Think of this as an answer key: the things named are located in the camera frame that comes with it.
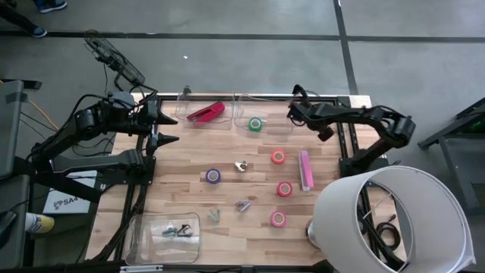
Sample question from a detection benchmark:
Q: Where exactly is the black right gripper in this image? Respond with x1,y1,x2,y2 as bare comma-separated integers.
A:
286,100,336,143

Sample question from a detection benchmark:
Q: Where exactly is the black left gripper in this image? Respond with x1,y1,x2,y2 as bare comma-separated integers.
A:
130,98,180,148

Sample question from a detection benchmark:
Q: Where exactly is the pink stapler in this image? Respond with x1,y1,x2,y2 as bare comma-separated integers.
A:
298,149,314,193

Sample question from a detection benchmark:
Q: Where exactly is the red stapler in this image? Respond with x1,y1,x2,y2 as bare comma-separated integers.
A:
186,101,227,123

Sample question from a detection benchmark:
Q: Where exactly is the purple tape roll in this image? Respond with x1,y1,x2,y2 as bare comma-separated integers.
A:
205,168,222,185

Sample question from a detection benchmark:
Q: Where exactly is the red tape roll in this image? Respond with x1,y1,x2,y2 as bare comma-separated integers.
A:
276,180,293,198

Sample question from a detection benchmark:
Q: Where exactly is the green tape roll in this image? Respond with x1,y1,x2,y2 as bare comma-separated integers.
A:
248,116,264,133

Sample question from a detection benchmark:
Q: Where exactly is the pink tape roll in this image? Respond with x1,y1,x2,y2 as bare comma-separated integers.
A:
269,211,288,228

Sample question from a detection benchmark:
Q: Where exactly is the clear plastic bin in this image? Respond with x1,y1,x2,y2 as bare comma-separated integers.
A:
124,211,202,265
233,93,295,136
174,92,235,130

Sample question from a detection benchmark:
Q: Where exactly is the white drum-shade lamp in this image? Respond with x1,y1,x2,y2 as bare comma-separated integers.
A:
305,165,477,273

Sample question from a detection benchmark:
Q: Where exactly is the black side table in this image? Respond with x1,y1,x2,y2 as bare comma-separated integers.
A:
418,97,485,215

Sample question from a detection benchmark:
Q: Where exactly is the black rig leg beam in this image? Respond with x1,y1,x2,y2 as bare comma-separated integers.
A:
13,155,104,205

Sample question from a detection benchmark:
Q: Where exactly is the white printed box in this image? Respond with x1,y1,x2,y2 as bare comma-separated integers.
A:
42,169,100,215

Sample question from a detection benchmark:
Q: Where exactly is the grey equipment case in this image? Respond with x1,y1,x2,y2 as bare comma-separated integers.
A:
0,174,31,270
0,79,26,179

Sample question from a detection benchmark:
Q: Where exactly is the yellow and white bottle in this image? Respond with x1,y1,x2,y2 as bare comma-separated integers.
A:
24,212,56,234

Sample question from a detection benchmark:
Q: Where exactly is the person's shoe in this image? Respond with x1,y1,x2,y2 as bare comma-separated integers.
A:
27,23,49,37
36,0,67,14

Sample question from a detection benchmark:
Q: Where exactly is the person's leg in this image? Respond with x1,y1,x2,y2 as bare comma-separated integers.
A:
0,3,37,33

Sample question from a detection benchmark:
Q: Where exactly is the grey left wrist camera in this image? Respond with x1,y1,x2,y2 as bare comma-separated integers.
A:
108,90,136,109

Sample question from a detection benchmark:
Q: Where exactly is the black wire floor fan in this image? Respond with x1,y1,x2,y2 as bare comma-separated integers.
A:
83,29,159,96

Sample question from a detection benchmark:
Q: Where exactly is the yellow cable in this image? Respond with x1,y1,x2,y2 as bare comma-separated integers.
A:
28,99,61,132

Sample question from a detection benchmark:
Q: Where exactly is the black coiled cable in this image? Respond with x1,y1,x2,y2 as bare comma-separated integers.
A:
374,214,402,251

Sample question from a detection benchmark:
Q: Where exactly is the silver bracket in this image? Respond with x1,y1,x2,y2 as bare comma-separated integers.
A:
119,265,164,273

